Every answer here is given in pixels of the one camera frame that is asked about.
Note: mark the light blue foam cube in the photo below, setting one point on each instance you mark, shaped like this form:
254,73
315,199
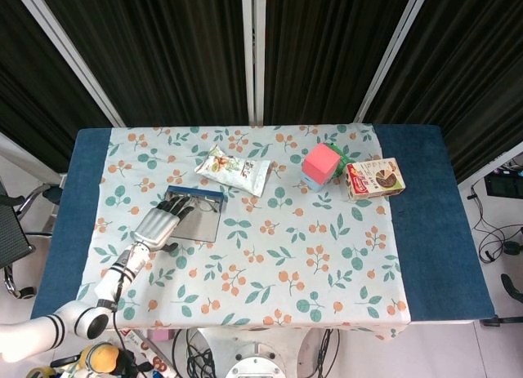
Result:
312,185

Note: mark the blue felt table cover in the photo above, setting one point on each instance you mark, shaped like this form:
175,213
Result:
429,231

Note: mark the yellow plush toy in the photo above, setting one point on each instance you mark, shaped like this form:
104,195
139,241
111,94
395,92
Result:
102,355

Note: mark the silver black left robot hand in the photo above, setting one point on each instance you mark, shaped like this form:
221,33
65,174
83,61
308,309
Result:
155,227

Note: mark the white foil snack bag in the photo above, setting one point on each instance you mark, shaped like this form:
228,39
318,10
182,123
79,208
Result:
233,172

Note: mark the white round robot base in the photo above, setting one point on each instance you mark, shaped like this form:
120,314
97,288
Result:
253,361

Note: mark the cookie box with brown print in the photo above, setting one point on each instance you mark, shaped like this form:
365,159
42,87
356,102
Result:
374,178

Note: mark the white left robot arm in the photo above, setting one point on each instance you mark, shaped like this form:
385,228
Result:
118,276

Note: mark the black mesh office chair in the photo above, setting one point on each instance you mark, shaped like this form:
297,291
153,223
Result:
12,231

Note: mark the floral fruit print tablecloth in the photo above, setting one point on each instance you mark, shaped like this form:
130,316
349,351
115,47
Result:
286,231

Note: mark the pink rectangular block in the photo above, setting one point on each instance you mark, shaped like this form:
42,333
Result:
159,336

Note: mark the black pleated curtain panel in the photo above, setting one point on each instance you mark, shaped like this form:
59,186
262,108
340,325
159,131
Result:
470,68
163,55
327,55
24,88

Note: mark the red white printed package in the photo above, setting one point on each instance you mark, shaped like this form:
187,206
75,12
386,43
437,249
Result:
157,365

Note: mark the grey tray blue rim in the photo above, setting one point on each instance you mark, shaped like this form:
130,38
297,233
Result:
200,229

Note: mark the pink foam cube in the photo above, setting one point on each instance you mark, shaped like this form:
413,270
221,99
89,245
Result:
320,161

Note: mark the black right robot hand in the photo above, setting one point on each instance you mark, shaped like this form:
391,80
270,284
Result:
515,288

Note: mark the white partition post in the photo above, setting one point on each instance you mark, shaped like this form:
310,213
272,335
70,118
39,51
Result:
253,55
392,55
69,55

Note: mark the black floor bar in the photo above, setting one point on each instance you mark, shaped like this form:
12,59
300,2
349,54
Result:
502,321

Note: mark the green object behind cubes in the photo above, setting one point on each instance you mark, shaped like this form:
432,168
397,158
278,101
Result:
345,159

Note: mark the thin black eyeglasses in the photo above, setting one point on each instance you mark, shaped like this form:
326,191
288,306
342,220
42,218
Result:
206,202

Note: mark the round black floor device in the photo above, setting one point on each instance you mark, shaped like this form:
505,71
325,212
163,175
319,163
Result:
511,247

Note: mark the tape roll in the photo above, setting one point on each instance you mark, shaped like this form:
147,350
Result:
41,373

